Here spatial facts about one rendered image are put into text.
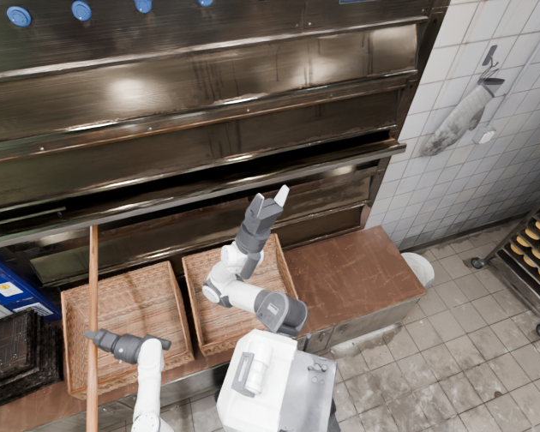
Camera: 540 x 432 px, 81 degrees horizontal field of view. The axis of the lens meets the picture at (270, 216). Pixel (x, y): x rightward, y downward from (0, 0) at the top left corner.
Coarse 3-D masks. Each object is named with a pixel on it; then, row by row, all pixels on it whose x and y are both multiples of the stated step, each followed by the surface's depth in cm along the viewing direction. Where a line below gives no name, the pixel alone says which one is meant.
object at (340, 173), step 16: (304, 176) 168; (320, 176) 168; (336, 176) 168; (352, 176) 172; (240, 192) 160; (256, 192) 160; (272, 192) 161; (176, 208) 153; (192, 208) 153; (208, 208) 155; (112, 224) 147; (128, 224) 147; (144, 224) 149; (32, 240) 141; (48, 240) 141; (64, 240) 141; (80, 240) 144
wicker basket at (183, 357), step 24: (168, 264) 172; (120, 288) 171; (144, 288) 177; (168, 288) 183; (72, 312) 166; (120, 312) 181; (144, 312) 181; (168, 312) 181; (72, 336) 158; (168, 336) 173; (72, 360) 152; (168, 360) 154; (192, 360) 165; (72, 384) 146; (120, 384) 155
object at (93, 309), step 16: (96, 240) 139; (96, 256) 133; (96, 272) 129; (96, 288) 124; (96, 304) 120; (96, 320) 116; (96, 352) 109; (96, 368) 106; (96, 384) 103; (96, 400) 100; (96, 416) 97
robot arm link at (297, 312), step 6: (258, 294) 105; (264, 294) 104; (258, 300) 104; (294, 300) 103; (258, 306) 103; (294, 306) 100; (300, 306) 103; (294, 312) 99; (300, 312) 102; (288, 318) 98; (294, 318) 100; (300, 318) 103; (288, 324) 101; (294, 324) 102; (300, 324) 104
